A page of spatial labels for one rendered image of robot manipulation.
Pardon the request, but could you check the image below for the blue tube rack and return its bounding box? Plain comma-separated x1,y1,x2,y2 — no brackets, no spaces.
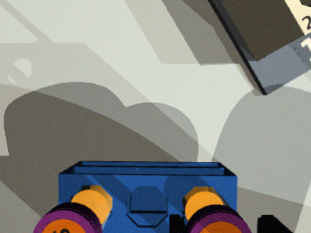
59,160,237,233

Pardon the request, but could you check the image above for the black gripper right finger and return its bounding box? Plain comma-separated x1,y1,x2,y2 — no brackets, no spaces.
257,215,293,233

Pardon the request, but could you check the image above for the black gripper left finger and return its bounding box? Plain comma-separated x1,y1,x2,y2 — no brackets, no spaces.
169,214,187,233

